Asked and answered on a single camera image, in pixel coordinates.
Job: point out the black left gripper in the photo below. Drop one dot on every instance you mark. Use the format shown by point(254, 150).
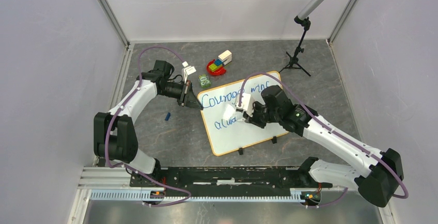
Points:
point(187, 97)

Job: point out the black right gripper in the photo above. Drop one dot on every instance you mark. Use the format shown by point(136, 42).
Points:
point(253, 119)

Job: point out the blue marker cap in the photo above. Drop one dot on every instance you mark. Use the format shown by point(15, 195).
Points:
point(167, 116)

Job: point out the yellow framed whiteboard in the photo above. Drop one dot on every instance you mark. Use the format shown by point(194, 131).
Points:
point(228, 135)

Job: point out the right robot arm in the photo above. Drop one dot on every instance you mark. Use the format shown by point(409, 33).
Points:
point(377, 175)

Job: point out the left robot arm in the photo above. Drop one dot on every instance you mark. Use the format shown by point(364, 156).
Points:
point(114, 136)

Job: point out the green owl toy block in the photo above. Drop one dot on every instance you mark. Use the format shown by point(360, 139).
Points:
point(204, 81)

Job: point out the lime green toy brick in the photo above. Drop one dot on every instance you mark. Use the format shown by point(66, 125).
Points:
point(213, 67)

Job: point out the red toy boat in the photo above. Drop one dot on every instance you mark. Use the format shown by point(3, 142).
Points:
point(219, 72)

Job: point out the blue toy brick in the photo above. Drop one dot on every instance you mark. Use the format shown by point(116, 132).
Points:
point(218, 62)

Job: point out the white toy brick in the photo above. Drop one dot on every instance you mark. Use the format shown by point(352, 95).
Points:
point(225, 57)

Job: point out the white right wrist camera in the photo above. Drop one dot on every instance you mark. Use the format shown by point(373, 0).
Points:
point(244, 104)

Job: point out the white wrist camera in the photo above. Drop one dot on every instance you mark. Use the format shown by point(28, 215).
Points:
point(187, 70)
point(244, 104)

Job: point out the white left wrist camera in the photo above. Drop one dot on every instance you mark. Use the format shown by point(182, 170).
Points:
point(187, 70)

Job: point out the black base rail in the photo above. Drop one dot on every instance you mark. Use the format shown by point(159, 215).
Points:
point(226, 182)

